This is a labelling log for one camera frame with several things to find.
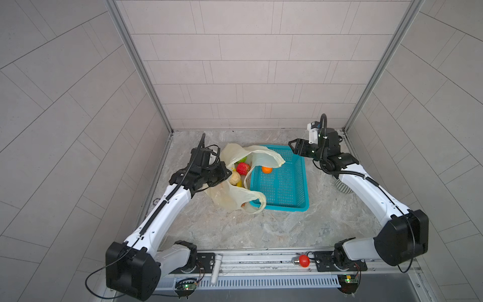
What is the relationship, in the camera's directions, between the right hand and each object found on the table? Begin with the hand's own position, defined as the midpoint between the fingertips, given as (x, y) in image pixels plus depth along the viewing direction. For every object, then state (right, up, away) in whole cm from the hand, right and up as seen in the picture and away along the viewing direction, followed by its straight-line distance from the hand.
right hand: (293, 143), depth 81 cm
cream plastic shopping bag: (-26, -19, -10) cm, 34 cm away
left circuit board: (-41, -50, -17) cm, 67 cm away
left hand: (-24, -11, -5) cm, 27 cm away
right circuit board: (+17, -51, -13) cm, 56 cm away
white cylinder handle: (-31, -47, -13) cm, 58 cm away
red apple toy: (-23, -12, +12) cm, 28 cm away
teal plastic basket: (-1, -22, +12) cm, 25 cm away
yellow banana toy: (-24, -19, +8) cm, 32 cm away
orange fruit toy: (-10, -14, +14) cm, 22 cm away
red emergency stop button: (+1, -44, -11) cm, 46 cm away
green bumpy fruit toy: (-22, -9, +18) cm, 30 cm away
